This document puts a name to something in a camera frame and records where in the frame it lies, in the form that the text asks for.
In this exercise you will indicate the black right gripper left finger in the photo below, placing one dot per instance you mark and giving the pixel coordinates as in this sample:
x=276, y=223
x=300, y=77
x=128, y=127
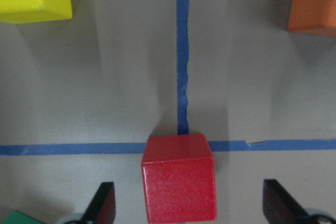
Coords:
x=102, y=208

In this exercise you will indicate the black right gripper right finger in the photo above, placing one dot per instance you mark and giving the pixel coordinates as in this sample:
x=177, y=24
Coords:
x=280, y=207

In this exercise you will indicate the red wooden block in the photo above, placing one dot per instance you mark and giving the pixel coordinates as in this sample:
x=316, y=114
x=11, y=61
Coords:
x=178, y=175

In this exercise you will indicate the green wooden block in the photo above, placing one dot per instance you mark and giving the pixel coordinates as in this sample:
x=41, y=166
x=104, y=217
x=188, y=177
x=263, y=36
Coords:
x=16, y=217

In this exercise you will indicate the orange wooden block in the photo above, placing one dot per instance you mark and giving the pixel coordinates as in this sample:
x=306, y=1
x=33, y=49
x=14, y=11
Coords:
x=312, y=17

